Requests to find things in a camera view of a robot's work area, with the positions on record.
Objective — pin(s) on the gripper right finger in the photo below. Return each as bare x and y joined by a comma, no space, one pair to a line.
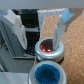
59,30

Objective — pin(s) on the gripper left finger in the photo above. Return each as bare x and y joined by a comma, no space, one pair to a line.
17,30

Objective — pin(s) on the blue button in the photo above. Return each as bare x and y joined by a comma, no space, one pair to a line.
46,74

